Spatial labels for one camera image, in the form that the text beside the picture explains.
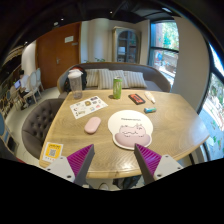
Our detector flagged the round white cartoon mouse pad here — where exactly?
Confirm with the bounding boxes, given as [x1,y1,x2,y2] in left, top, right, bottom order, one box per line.
[107,109,154,151]

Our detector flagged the grey tufted armchair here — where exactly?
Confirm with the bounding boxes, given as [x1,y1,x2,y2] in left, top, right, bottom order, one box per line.
[21,98,66,160]

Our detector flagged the clear shaker bottle white lid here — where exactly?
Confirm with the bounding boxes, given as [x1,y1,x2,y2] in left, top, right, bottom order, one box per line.
[67,68,84,100]

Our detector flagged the arched glass-door cabinet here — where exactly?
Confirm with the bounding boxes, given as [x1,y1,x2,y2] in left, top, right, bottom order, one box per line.
[112,26,142,65]

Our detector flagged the group of white chairs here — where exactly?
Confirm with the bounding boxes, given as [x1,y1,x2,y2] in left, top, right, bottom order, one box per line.
[23,68,45,104]

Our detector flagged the white sticker sheet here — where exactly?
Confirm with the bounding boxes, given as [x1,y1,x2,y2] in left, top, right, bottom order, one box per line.
[69,95,109,120]

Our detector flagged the green drink can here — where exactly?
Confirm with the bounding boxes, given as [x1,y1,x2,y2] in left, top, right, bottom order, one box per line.
[112,76,124,100]

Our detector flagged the person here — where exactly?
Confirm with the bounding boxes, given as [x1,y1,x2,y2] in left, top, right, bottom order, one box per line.
[16,69,31,98]

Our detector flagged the yellow code sticker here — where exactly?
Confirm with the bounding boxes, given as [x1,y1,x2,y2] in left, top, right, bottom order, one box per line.
[41,141,64,163]

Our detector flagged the grey curved sofa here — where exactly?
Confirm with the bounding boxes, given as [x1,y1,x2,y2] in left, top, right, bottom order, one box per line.
[56,61,172,99]

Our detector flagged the black backpack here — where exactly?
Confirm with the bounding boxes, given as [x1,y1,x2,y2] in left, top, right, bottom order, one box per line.
[63,65,88,93]

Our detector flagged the black box with orange print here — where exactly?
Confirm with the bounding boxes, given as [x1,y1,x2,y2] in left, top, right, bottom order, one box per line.
[128,93,147,105]

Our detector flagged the brown wooden door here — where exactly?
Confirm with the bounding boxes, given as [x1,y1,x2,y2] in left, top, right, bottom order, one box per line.
[35,21,82,90]

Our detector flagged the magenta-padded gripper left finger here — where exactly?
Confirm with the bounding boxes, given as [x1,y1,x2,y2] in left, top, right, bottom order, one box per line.
[44,143,96,187]

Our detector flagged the large black-framed side window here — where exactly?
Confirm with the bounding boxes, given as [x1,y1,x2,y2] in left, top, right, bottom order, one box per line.
[199,43,224,161]

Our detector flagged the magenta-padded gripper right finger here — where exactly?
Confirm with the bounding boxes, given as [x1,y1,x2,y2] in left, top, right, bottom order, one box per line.
[133,143,184,186]

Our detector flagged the small striped cushion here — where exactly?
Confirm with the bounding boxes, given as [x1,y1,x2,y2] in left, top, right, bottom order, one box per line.
[84,68,101,88]

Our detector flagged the pink computer mouse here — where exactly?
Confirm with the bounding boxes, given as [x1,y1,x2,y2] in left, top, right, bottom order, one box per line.
[83,116,102,135]

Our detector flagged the tall black-framed window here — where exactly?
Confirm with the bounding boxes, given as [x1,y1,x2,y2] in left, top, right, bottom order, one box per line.
[148,19,180,88]

